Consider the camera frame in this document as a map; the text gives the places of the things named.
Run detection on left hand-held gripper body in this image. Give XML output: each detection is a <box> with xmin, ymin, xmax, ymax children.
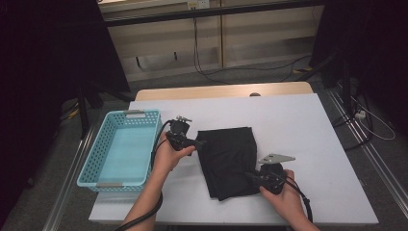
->
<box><xmin>166</xmin><ymin>115</ymin><xmax>197</xmax><ymax>152</ymax></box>

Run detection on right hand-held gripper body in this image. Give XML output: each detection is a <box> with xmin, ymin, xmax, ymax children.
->
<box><xmin>253</xmin><ymin>153</ymin><xmax>296</xmax><ymax>195</ymax></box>

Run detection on black shorts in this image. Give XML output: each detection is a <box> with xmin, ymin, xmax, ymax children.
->
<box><xmin>195</xmin><ymin>126</ymin><xmax>263</xmax><ymax>202</ymax></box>

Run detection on light blue perforated basket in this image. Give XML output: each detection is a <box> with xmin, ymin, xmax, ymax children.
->
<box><xmin>76</xmin><ymin>109</ymin><xmax>164</xmax><ymax>193</ymax></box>

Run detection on person's left hand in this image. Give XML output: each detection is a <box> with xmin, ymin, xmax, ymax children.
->
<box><xmin>150</xmin><ymin>132</ymin><xmax>196</xmax><ymax>176</ymax></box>

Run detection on person's right hand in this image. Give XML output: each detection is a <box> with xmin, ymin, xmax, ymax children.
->
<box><xmin>259</xmin><ymin>168</ymin><xmax>304</xmax><ymax>222</ymax></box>

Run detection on wooden table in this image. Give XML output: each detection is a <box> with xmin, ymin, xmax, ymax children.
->
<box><xmin>134</xmin><ymin>81</ymin><xmax>315</xmax><ymax>102</ymax></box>

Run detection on white table cover board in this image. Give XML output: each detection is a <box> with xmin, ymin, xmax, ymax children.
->
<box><xmin>89</xmin><ymin>92</ymin><xmax>380</xmax><ymax>225</ymax></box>

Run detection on black metal stand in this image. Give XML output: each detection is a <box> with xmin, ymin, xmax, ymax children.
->
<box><xmin>76</xmin><ymin>81</ymin><xmax>136</xmax><ymax>140</ymax></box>
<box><xmin>296</xmin><ymin>52</ymin><xmax>374</xmax><ymax>152</ymax></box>

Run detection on beige wooden cabinet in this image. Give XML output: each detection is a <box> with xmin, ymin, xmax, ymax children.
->
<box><xmin>99</xmin><ymin>0</ymin><xmax>325</xmax><ymax>83</ymax></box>

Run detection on black curtain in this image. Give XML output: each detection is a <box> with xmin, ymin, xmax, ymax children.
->
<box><xmin>309</xmin><ymin>0</ymin><xmax>408</xmax><ymax>129</ymax></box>
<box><xmin>0</xmin><ymin>0</ymin><xmax>131</xmax><ymax>222</ymax></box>

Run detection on right hand-held gripper cable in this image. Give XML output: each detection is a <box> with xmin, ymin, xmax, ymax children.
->
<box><xmin>272</xmin><ymin>172</ymin><xmax>314</xmax><ymax>224</ymax></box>

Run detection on black power cable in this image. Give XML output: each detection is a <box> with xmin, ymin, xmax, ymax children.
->
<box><xmin>191</xmin><ymin>9</ymin><xmax>313</xmax><ymax>86</ymax></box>

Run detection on black floor cable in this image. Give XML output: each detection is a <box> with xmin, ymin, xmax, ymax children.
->
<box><xmin>331</xmin><ymin>95</ymin><xmax>374</xmax><ymax>152</ymax></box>

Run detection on aluminium floor rail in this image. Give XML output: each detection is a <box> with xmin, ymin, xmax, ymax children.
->
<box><xmin>42</xmin><ymin>128</ymin><xmax>94</xmax><ymax>231</ymax></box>
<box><xmin>326</xmin><ymin>89</ymin><xmax>408</xmax><ymax>210</ymax></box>

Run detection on white cable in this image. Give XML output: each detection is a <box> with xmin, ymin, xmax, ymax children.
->
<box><xmin>350</xmin><ymin>95</ymin><xmax>396</xmax><ymax>141</ymax></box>

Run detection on white wall socket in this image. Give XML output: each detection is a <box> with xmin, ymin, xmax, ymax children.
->
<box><xmin>187</xmin><ymin>0</ymin><xmax>211</xmax><ymax>10</ymax></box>

